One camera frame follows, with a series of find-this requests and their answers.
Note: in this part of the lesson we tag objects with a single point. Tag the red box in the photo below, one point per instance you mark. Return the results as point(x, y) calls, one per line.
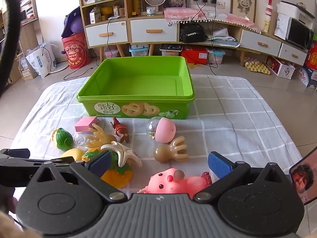
point(194, 54)

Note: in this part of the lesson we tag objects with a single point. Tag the white and red carton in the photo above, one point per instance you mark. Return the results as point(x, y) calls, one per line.
point(281, 68)

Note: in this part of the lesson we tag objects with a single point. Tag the wooden TV stand white drawers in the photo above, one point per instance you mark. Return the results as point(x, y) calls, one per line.
point(257, 43)

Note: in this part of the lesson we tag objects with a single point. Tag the pink rectangular block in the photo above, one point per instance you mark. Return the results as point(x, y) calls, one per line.
point(85, 124)

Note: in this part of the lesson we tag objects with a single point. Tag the black bag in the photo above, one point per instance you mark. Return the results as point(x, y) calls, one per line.
point(193, 33)

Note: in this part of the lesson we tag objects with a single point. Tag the wooden bookshelf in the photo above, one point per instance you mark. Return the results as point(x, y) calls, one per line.
point(27, 29)

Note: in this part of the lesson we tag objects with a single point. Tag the clear storage box blue lid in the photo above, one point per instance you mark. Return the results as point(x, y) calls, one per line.
point(138, 51)

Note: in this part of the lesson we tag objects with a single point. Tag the green yellow toy vegetable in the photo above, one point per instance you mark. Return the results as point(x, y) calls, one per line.
point(118, 178)

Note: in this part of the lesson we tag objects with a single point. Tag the beige rubber hand toy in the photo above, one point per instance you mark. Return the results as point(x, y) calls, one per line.
point(101, 138)

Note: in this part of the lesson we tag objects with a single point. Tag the green plastic cookie box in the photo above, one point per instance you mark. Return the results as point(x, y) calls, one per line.
point(138, 86)

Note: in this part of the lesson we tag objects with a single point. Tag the yellow egg tray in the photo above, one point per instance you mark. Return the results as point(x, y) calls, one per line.
point(256, 67)

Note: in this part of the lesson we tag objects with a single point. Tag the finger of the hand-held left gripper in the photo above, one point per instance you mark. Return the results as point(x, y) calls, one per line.
point(14, 153)
point(17, 168)

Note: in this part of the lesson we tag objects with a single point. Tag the wooden shelf cabinet white drawers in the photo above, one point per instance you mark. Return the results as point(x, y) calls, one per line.
point(109, 32)

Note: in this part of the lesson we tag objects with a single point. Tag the toy corn husk half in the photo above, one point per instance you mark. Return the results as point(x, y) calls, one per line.
point(63, 139)

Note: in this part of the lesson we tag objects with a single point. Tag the red printed bucket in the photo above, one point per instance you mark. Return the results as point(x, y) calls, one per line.
point(75, 52)

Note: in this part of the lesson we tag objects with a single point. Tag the pink capsule toy clear dome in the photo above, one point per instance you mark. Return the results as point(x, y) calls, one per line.
point(166, 130)

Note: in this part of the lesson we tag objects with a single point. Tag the white floor fan base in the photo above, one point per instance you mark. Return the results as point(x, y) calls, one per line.
point(59, 68)

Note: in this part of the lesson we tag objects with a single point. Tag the red toy figure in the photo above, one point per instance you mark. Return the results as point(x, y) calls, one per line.
point(120, 130)

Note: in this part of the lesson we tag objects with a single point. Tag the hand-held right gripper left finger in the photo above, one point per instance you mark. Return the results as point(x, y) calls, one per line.
point(101, 164)

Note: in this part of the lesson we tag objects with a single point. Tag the purple ball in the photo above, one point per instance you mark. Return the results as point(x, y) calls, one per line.
point(77, 24)

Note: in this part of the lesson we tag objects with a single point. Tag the black microwave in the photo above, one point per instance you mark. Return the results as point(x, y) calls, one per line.
point(298, 33)

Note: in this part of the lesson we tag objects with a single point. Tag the beige starfish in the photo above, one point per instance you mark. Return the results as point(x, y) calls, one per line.
point(122, 153)

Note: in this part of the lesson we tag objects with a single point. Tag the framed cartoon girl picture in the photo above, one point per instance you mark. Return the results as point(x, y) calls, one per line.
point(244, 2)

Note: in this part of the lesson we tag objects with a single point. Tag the white printer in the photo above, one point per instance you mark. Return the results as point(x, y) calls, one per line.
point(292, 10)

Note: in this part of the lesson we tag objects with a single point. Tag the grey checked blanket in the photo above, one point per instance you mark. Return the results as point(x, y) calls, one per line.
point(235, 119)

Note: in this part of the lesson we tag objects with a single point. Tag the beige rubber octopus toy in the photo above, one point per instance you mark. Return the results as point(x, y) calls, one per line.
point(164, 153)

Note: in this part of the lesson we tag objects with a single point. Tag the blue printed carton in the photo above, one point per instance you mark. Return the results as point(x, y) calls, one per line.
point(307, 78)

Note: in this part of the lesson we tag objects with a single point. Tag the smartphone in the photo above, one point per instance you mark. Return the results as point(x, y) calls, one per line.
point(303, 178)

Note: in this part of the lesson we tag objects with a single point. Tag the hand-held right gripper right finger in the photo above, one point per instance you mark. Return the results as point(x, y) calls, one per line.
point(219, 164)

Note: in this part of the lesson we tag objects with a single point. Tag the white shopping bag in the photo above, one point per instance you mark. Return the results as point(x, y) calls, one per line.
point(40, 60)

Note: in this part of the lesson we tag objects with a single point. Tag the pink squishy animal toy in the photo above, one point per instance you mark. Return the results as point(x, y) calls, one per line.
point(171, 184)

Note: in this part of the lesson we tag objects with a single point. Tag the yellow plastic toy fruit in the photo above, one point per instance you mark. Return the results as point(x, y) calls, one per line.
point(73, 154)

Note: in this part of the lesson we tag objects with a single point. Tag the pink tablecloth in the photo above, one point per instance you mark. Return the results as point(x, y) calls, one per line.
point(188, 13)

